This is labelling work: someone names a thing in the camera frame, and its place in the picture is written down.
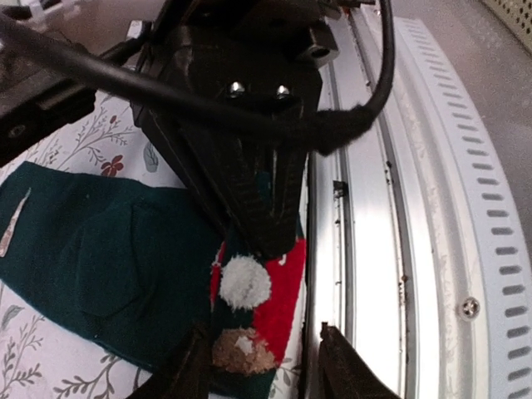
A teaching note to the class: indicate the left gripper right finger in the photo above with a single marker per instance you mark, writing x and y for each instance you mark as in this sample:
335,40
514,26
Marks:
342,373

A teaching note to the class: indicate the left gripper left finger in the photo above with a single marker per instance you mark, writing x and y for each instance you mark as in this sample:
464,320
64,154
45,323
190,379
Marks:
186,373

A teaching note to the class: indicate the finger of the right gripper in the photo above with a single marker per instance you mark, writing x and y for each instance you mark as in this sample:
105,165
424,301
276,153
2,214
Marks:
258,184

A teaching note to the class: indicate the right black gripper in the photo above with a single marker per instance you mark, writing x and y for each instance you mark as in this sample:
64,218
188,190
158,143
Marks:
171,74

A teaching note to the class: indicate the dark green christmas sock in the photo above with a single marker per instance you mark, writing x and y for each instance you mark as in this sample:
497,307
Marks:
132,268

